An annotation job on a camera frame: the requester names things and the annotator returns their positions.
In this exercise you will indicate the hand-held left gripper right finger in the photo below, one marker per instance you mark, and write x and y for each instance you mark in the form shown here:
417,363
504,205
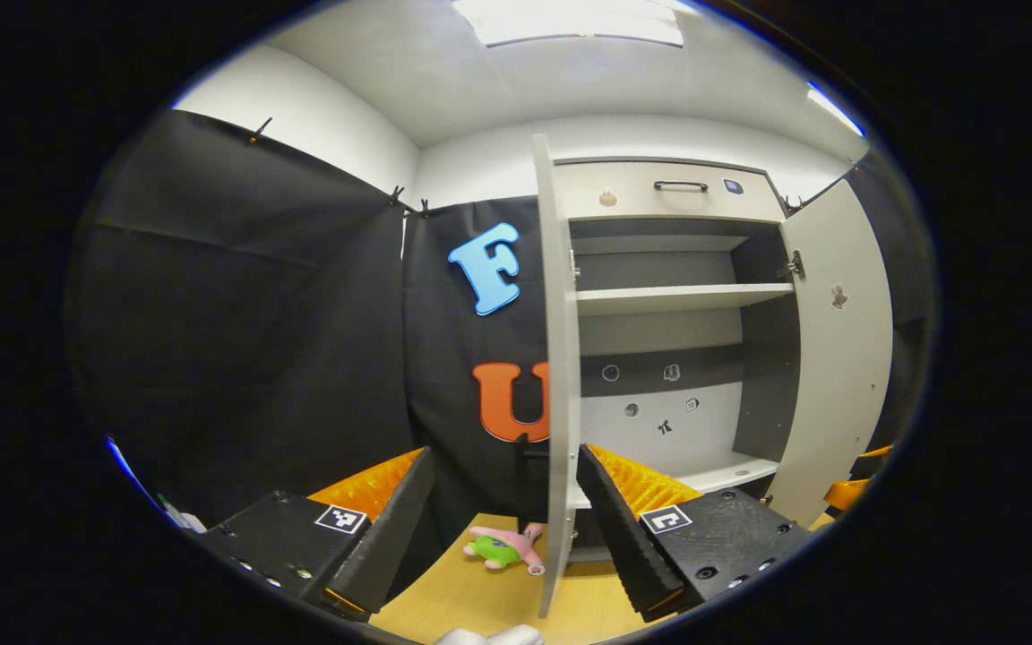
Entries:
623,537

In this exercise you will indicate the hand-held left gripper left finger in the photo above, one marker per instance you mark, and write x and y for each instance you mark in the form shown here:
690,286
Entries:
391,537

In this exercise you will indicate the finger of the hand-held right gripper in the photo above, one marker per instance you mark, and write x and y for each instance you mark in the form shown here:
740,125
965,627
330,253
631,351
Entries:
876,451
847,493

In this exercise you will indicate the beige cabinet door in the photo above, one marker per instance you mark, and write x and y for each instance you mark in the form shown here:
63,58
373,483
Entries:
561,358
838,358

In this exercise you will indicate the beige double-door shoe cabinet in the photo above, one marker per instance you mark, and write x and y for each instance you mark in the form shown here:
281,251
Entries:
659,349

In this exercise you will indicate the white cabinet shelf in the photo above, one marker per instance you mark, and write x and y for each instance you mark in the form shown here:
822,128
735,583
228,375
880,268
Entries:
677,298
731,473

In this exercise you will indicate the beige cabinet drawer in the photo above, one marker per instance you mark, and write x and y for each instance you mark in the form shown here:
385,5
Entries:
632,193

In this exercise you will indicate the pink and green plush toy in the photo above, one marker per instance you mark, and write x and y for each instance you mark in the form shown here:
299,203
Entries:
503,548

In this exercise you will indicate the black backdrop cloth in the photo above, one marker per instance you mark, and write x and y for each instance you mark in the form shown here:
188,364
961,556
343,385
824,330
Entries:
238,340

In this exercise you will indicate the lit monitor screen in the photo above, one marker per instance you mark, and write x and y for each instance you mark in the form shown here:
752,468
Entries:
135,479

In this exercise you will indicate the small ceiling light panel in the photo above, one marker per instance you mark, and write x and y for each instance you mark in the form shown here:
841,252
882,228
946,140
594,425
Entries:
834,107

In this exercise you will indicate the large ceiling light panel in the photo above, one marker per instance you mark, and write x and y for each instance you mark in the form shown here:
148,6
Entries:
570,22

